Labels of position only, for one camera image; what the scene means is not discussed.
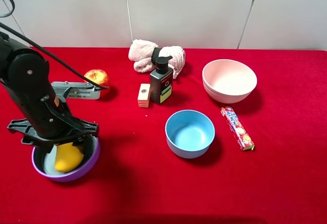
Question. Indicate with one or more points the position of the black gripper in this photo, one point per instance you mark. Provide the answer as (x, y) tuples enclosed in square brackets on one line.
[(48, 122)]

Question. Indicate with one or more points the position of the yellow mango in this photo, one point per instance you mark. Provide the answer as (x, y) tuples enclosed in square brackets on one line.
[(67, 158)]

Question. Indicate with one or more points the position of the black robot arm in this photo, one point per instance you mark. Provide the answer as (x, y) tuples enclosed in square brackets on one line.
[(23, 69)]

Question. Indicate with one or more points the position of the purple frying pan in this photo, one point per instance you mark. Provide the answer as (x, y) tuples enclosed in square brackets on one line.
[(44, 163)]

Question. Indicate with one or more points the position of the red apple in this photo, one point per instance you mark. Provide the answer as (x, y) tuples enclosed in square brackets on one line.
[(100, 77)]

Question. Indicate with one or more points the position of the beige small block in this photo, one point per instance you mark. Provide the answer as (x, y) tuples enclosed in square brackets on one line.
[(144, 96)]

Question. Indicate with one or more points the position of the black pump bottle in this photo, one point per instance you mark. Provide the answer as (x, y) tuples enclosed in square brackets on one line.
[(161, 80)]

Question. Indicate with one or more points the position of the blue bowl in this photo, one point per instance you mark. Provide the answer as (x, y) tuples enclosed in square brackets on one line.
[(189, 133)]

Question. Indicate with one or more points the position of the red table cloth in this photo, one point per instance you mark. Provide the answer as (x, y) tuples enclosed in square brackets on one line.
[(138, 179)]

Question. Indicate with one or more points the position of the pink bowl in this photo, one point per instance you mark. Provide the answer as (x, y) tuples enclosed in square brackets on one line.
[(228, 81)]

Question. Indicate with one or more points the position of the red candy stick pack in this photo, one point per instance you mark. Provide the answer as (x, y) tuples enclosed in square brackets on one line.
[(241, 136)]

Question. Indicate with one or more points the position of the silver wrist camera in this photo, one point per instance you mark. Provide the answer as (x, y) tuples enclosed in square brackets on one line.
[(76, 90)]

